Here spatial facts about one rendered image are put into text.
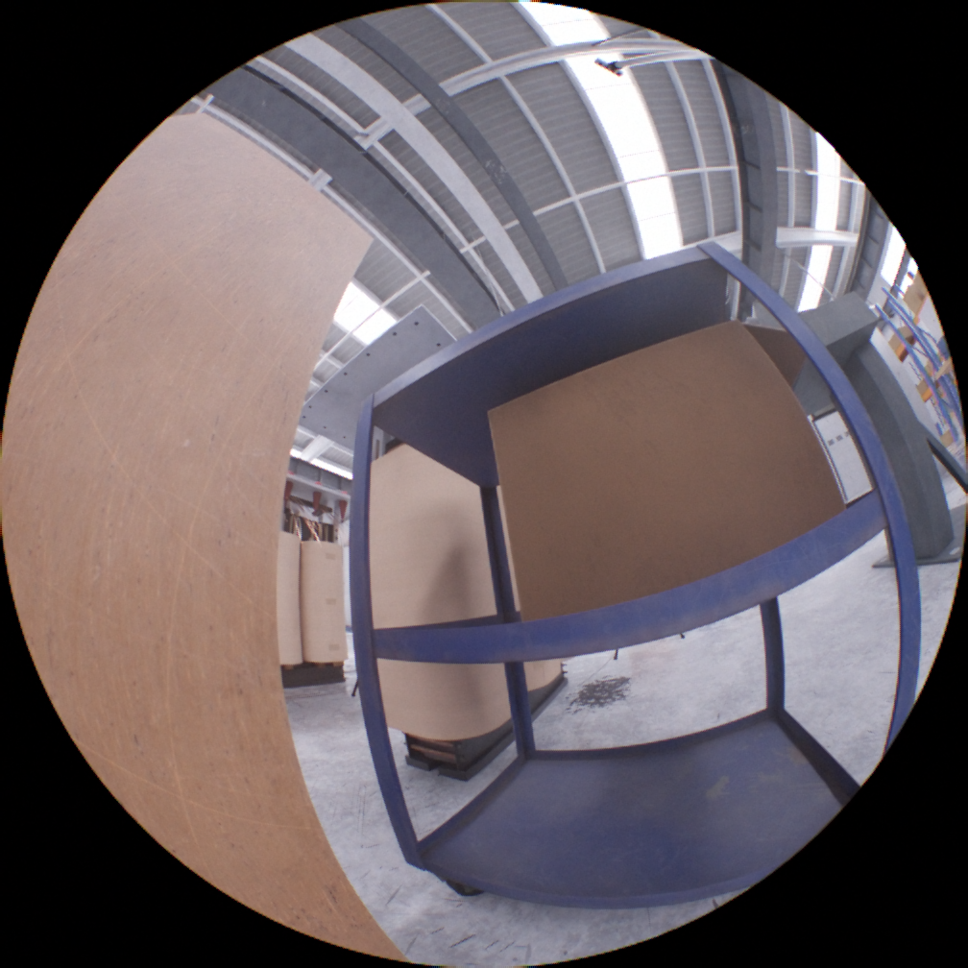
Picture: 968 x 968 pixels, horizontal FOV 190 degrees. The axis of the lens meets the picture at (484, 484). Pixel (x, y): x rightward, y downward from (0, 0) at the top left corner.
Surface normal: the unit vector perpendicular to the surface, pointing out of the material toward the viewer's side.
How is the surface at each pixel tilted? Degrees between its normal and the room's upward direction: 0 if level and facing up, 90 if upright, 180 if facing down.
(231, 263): 90
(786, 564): 90
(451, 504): 90
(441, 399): 180
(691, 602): 90
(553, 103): 174
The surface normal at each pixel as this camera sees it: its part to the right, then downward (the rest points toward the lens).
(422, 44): 0.22, 0.87
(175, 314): 0.85, -0.32
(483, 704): 0.63, -0.40
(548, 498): -0.49, -0.30
